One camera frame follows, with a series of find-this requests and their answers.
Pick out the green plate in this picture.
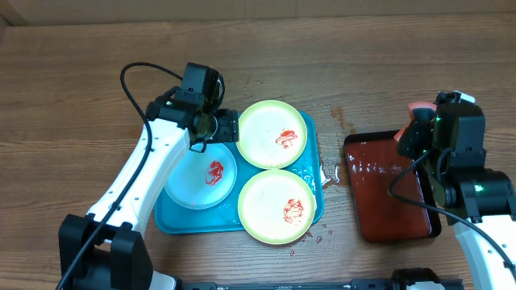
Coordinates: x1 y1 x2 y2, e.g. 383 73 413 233
237 169 317 245
236 100 308 169

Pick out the light blue plate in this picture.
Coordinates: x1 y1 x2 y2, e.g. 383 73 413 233
164 143 237 209

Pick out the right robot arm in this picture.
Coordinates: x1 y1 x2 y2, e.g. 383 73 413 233
388 91 515 289

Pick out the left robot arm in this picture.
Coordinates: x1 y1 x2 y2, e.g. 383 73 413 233
57 89 238 289

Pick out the dark red tray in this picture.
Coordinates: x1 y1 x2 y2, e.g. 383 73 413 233
343 130 442 243

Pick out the teal plastic tray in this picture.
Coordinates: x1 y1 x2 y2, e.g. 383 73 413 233
154 112 324 234

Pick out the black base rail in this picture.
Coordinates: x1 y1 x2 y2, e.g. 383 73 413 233
177 278 464 290

